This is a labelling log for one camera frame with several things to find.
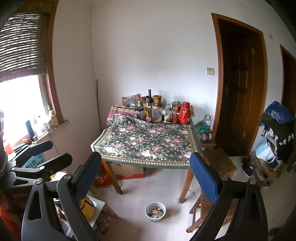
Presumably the thin wooden stick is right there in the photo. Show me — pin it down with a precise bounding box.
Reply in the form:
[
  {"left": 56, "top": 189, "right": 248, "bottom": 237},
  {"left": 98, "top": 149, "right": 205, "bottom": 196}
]
[{"left": 95, "top": 79, "right": 102, "bottom": 131}]

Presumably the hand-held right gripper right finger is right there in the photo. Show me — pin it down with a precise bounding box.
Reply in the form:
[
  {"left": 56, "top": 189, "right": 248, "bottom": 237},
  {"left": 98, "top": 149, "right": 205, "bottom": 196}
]
[{"left": 190, "top": 152, "right": 269, "bottom": 241}]

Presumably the floral green tablecloth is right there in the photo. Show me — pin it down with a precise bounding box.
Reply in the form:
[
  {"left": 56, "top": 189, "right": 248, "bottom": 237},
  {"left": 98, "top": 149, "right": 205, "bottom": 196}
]
[{"left": 91, "top": 113, "right": 203, "bottom": 169}]

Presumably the printed snack bag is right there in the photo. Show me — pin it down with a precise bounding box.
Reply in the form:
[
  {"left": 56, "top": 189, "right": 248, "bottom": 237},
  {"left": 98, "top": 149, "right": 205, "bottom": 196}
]
[{"left": 121, "top": 93, "right": 143, "bottom": 107}]

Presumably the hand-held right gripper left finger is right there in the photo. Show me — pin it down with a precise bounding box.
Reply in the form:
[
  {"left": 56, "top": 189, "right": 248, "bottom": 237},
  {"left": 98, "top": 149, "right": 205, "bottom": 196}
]
[{"left": 21, "top": 152, "right": 102, "bottom": 241}]

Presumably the blue plastic bag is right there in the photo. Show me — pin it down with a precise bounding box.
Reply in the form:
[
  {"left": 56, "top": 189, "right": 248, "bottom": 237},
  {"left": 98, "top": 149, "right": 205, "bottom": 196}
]
[{"left": 21, "top": 152, "right": 45, "bottom": 169}]

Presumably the orange plastic bag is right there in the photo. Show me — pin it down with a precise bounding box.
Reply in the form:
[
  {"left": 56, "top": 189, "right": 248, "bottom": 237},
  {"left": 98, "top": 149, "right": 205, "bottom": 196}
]
[{"left": 94, "top": 174, "right": 114, "bottom": 187}]

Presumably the red thermos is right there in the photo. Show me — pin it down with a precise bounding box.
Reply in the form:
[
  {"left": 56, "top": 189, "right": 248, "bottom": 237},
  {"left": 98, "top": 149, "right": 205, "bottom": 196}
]
[{"left": 179, "top": 101, "right": 191, "bottom": 124}]

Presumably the white bowl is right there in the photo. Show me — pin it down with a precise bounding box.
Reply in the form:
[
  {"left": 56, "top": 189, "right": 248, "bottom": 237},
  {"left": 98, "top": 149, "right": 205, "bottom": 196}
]
[{"left": 145, "top": 202, "right": 166, "bottom": 222}]

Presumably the brown wooden door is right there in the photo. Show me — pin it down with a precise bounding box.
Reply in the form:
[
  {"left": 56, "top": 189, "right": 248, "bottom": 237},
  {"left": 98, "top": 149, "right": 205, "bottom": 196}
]
[
  {"left": 211, "top": 13, "right": 268, "bottom": 157},
  {"left": 279, "top": 44, "right": 296, "bottom": 109}
]

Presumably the wooden table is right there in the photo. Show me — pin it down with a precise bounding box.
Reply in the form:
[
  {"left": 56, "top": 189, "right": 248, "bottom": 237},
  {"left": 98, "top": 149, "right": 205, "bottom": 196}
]
[{"left": 102, "top": 109, "right": 196, "bottom": 204}]

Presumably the cardboard box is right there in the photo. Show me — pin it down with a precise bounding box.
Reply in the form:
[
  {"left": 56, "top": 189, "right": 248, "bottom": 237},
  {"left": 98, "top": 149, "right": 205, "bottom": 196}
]
[{"left": 110, "top": 162, "right": 145, "bottom": 180}]

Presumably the clear plastic bottle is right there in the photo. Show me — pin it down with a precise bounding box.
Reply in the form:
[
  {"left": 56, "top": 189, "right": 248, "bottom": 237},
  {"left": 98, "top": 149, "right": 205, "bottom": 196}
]
[{"left": 32, "top": 114, "right": 44, "bottom": 137}]

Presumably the pile of clothes and bags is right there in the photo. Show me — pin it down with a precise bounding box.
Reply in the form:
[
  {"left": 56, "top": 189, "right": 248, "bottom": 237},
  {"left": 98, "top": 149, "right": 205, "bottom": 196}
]
[{"left": 259, "top": 116, "right": 296, "bottom": 164}]

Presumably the maroon printed bag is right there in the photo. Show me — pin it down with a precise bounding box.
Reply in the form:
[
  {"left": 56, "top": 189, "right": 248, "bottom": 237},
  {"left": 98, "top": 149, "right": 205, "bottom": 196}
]
[{"left": 107, "top": 105, "right": 134, "bottom": 126}]

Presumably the tall wooden stool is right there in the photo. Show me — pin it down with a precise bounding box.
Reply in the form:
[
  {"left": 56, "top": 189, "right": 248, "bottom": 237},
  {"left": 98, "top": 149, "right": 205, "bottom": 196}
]
[{"left": 201, "top": 148, "right": 238, "bottom": 179}]

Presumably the brown window blind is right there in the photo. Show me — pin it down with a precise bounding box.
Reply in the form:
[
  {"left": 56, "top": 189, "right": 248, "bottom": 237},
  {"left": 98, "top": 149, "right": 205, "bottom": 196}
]
[{"left": 0, "top": 11, "right": 50, "bottom": 81}]

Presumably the clear jar of nuts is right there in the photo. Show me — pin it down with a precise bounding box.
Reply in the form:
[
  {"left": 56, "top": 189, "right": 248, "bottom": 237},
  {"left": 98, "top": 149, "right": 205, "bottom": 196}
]
[{"left": 151, "top": 104, "right": 163, "bottom": 122}]

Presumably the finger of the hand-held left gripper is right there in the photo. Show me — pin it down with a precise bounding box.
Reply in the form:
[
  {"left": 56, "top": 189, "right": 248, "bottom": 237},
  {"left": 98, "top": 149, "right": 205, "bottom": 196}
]
[
  {"left": 8, "top": 140, "right": 54, "bottom": 163},
  {"left": 9, "top": 152, "right": 74, "bottom": 180}
]

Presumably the blue patterned cloth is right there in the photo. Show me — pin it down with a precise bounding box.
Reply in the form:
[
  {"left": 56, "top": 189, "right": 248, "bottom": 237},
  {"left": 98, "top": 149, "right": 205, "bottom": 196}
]
[{"left": 264, "top": 101, "right": 295, "bottom": 124}]

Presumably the yellow bag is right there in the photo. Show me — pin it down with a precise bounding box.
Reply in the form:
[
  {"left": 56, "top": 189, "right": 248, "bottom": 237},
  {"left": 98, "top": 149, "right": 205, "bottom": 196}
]
[{"left": 80, "top": 196, "right": 95, "bottom": 221}]

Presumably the white blue paper bag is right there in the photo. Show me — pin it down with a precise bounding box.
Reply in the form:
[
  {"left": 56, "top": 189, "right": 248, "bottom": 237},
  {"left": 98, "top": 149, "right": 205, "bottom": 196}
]
[{"left": 255, "top": 137, "right": 277, "bottom": 163}]

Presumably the low wooden stool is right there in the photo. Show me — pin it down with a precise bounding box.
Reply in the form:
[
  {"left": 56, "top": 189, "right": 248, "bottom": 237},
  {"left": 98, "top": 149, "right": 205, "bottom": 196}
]
[{"left": 186, "top": 190, "right": 238, "bottom": 233}]

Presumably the small wooden stool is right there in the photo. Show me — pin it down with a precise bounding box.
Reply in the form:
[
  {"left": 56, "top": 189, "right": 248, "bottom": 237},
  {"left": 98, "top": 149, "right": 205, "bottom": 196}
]
[{"left": 199, "top": 140, "right": 216, "bottom": 151}]

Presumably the teal bottle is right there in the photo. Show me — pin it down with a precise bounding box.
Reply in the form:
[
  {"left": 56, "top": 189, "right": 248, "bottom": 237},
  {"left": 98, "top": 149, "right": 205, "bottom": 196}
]
[{"left": 25, "top": 119, "right": 35, "bottom": 139}]

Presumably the clear bottle yellow label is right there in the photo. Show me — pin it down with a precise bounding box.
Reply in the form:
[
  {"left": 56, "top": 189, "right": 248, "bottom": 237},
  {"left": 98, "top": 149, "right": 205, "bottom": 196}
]
[{"left": 144, "top": 96, "right": 152, "bottom": 118}]

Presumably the green cloth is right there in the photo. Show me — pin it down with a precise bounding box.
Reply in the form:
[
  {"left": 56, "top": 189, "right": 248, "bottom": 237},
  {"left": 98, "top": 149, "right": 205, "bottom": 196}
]
[{"left": 195, "top": 123, "right": 210, "bottom": 133}]

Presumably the brown window frame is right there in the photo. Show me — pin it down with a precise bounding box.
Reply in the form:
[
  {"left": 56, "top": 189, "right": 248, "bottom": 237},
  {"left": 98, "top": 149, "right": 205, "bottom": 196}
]
[{"left": 38, "top": 0, "right": 71, "bottom": 130}]

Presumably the yellow oil bottle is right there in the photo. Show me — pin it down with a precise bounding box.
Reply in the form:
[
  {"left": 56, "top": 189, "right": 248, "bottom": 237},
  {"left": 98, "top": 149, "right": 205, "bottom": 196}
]
[{"left": 47, "top": 102, "right": 59, "bottom": 127}]

